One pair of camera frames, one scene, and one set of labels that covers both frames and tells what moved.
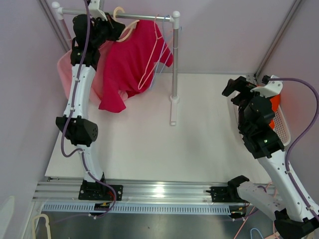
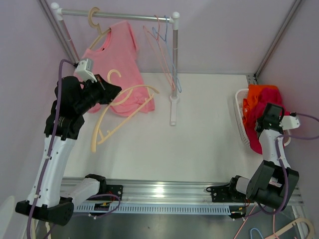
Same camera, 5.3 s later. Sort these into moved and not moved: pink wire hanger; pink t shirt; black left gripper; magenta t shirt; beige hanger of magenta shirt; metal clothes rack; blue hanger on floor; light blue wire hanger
Moved: light blue wire hanger; beige hanger of magenta shirt; pink wire hanger; black left gripper; pink t shirt; magenta t shirt
Not moved: blue hanger on floor; metal clothes rack
